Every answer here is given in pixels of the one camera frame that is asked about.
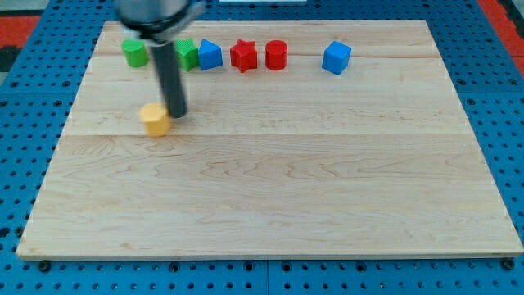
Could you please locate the blue cube block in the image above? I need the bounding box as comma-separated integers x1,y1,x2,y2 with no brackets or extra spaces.
321,41,352,75

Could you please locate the blue triangular block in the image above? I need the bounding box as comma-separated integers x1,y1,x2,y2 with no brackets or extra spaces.
198,39,223,70

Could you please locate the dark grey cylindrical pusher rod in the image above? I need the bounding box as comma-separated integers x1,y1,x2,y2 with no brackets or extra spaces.
151,41,187,118

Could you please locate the red star block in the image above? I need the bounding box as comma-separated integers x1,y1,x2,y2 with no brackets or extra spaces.
230,39,258,73

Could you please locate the light wooden board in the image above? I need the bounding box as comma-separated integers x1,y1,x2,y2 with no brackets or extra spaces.
17,20,523,261

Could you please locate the yellow hexagon block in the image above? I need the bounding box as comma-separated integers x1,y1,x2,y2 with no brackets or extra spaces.
139,102,171,137

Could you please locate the green cylinder block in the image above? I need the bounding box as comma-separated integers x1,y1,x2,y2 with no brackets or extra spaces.
121,39,149,67

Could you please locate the red cylinder block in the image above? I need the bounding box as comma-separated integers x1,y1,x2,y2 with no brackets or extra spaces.
265,39,288,70

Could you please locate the green star block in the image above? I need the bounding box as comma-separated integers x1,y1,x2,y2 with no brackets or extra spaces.
175,39,200,71

